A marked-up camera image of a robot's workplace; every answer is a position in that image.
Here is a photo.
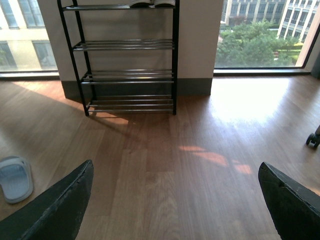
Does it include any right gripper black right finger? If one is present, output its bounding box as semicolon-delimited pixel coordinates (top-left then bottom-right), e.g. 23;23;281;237
258;162;320;240

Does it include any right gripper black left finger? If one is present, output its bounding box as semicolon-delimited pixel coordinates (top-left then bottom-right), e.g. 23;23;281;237
0;160;94;240

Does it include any light blue slipper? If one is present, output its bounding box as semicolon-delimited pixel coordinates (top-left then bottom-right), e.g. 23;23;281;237
0;156;34;204

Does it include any grey knit sneaker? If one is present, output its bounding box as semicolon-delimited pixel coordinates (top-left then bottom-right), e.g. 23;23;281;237
152;0;176;8
129;0;152;8

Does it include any black metal shoe rack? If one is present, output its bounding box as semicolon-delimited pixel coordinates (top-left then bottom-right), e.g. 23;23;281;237
57;0;180;116

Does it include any white chair with casters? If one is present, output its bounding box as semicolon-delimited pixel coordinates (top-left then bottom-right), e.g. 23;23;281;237
306;125;320;149

